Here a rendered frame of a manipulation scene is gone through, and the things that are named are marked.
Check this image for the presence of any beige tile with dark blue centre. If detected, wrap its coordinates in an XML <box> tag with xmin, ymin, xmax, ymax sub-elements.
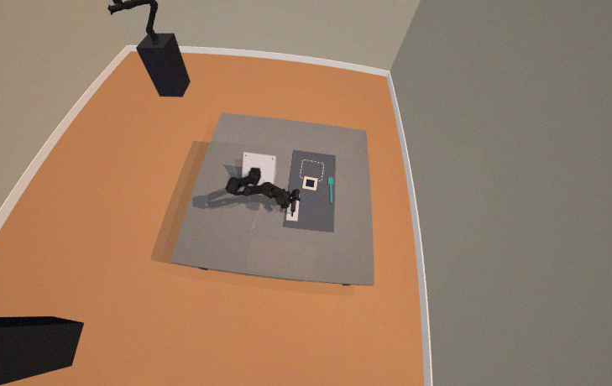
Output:
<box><xmin>302</xmin><ymin>176</ymin><xmax>317</xmax><ymax>190</ymax></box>

